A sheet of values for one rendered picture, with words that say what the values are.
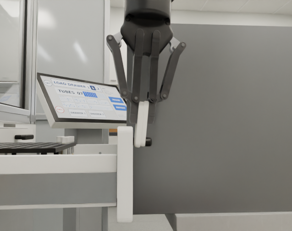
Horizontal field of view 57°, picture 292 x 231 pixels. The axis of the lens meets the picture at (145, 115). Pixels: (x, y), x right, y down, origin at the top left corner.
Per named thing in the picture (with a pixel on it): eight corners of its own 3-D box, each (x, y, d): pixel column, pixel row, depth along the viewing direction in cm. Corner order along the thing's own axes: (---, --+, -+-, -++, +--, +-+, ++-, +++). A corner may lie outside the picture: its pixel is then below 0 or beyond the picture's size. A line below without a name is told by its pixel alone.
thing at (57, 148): (76, 145, 52) (76, 142, 52) (55, 152, 35) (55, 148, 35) (66, 145, 52) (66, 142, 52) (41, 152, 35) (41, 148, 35)
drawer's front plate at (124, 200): (125, 178, 59) (125, 128, 59) (132, 224, 30) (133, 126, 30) (117, 178, 58) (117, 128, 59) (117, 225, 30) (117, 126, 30)
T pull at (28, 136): (34, 139, 77) (34, 134, 77) (25, 140, 70) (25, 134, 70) (21, 139, 77) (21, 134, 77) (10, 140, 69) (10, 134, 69)
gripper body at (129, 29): (123, -18, 39) (119, 45, 38) (179, -11, 40) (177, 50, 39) (120, 6, 46) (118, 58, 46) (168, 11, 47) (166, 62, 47)
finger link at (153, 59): (147, 38, 45) (156, 38, 45) (146, 104, 44) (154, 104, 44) (151, 29, 41) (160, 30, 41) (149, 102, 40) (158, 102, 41)
